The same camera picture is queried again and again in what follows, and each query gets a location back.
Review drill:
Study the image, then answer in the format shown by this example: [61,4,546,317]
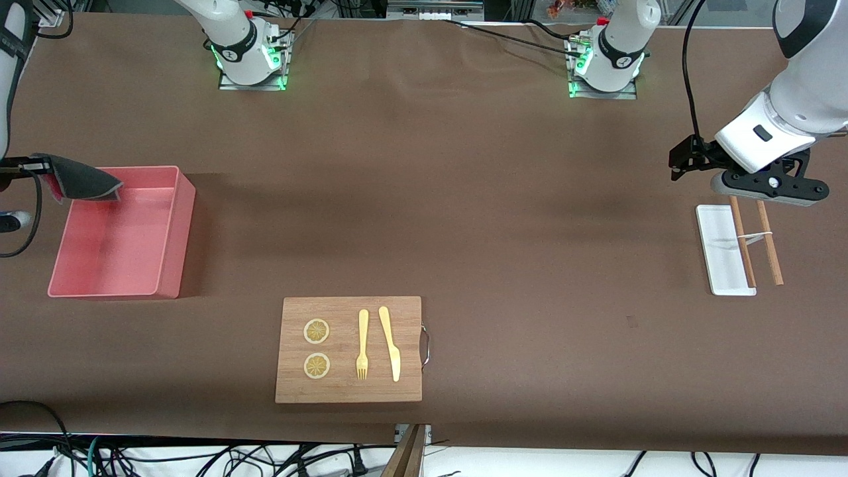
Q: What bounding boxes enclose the gray cloth pink lining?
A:
[30,153,125,203]

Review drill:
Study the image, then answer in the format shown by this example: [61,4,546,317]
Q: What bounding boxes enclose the white rectangular tray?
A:
[695,205,757,296]

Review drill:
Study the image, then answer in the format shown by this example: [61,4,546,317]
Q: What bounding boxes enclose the pink plastic bin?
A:
[48,166,197,299]

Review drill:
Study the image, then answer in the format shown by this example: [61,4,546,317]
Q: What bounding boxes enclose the gray metal box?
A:
[386,0,484,21]

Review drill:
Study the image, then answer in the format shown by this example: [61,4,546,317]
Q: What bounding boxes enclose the yellow plastic knife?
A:
[378,306,401,383]

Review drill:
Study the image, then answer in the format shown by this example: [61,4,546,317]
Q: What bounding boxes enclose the yellow plastic fork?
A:
[356,309,370,381]

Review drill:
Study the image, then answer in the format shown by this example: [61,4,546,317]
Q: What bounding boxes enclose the wooden cutting board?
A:
[275,296,431,404]

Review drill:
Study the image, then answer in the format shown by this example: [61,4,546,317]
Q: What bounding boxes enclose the wooden beam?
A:
[381,424,426,477]

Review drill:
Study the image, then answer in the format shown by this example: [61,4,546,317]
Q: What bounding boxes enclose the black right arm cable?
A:
[0,0,74,259]

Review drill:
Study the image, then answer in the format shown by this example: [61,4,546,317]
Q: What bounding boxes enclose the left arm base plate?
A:
[567,36,639,100]

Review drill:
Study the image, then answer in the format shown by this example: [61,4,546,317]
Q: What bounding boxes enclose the aluminium frame rail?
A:
[33,0,93,27]

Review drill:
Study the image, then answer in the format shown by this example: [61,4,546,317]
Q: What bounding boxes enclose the black table cable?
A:
[441,19,587,57]

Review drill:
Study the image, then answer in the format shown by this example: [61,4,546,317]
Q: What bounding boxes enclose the thick black floor cable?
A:
[0,400,70,458]

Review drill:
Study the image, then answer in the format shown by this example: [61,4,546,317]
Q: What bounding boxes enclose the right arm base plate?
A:
[217,26,290,91]

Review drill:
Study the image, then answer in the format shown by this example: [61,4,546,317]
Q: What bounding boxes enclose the small metal bracket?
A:
[395,424,433,446]

